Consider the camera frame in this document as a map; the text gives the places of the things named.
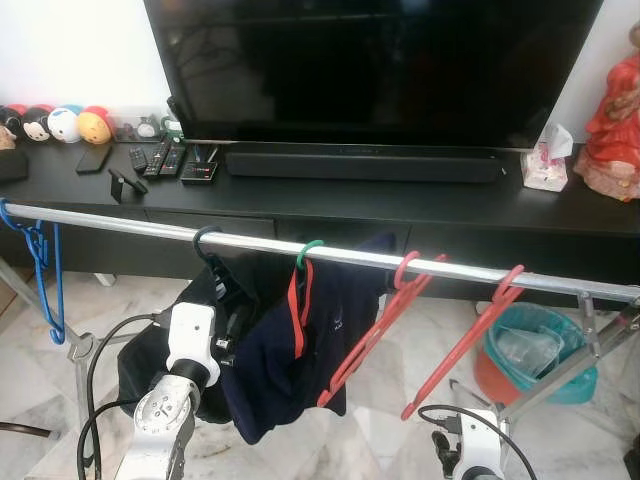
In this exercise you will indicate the black plastic hanger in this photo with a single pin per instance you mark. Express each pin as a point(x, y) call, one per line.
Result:
point(215, 275)

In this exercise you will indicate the plain black garment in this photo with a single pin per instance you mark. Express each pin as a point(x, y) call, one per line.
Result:
point(150, 370)

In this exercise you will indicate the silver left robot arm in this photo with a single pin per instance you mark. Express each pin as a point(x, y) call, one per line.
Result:
point(160, 415)

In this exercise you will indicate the green plastic hanger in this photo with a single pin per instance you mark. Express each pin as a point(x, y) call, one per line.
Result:
point(303, 255)

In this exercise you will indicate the blue plastic hanger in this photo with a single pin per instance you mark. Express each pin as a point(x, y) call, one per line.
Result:
point(38, 250)

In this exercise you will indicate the navy shirt red collar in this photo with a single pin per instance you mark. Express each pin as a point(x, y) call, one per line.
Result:
point(290, 370)

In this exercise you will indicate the silver metal clothes rack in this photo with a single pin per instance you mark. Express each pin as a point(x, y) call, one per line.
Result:
point(260, 243)

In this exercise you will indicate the orange bin teal bag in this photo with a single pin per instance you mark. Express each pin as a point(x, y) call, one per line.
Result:
point(530, 350)

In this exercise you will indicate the small black electronic box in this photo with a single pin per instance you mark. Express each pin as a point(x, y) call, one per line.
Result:
point(198, 170)

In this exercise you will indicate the black phone stand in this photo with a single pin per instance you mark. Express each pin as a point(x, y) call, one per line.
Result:
point(125, 185)

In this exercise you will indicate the long black remote control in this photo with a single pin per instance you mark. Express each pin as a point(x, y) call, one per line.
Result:
point(174, 158)
point(157, 160)

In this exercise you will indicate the small black remote control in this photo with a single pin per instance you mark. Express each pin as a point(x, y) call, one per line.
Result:
point(138, 158)

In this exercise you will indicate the black TV console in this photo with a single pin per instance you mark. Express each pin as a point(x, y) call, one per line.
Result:
point(400, 205)

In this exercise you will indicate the black soundbar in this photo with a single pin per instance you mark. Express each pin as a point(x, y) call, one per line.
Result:
point(360, 165)

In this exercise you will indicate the black smartphone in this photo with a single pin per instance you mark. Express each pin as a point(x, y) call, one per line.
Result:
point(94, 158)

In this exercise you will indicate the yellow bear plush head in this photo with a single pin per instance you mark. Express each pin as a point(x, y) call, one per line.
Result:
point(94, 127)

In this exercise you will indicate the black mouse plush head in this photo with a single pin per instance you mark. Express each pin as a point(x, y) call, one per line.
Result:
point(8, 125)
point(36, 125)

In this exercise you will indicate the pink tissue box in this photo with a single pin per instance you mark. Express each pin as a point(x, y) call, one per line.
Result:
point(545, 165)

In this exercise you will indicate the red robed figurine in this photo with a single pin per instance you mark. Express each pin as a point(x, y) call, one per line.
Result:
point(612, 120)

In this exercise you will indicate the black television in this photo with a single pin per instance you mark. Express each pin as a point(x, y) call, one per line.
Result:
point(370, 70)

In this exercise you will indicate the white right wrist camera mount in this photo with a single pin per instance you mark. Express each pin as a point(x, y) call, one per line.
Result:
point(480, 440)

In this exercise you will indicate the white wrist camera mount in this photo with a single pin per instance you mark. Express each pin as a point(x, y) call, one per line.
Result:
point(190, 335)
point(480, 440)

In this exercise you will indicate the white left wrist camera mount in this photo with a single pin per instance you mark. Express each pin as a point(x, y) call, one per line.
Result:
point(190, 335)

